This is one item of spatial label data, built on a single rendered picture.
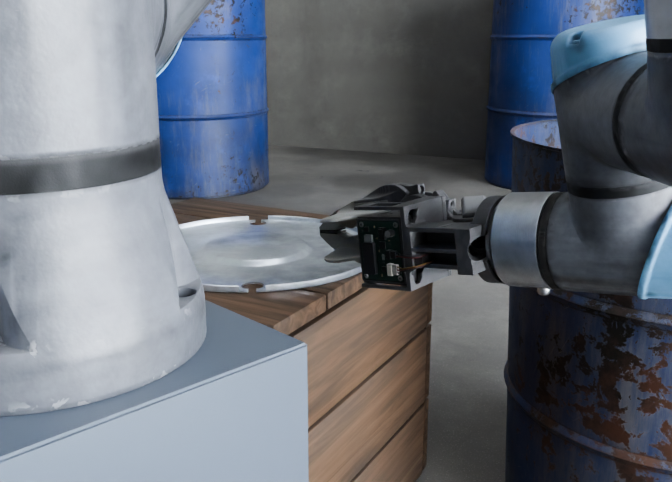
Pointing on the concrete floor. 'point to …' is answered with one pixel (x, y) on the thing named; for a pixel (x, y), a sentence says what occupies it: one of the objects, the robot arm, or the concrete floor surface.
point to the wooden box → (347, 362)
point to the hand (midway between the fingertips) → (336, 230)
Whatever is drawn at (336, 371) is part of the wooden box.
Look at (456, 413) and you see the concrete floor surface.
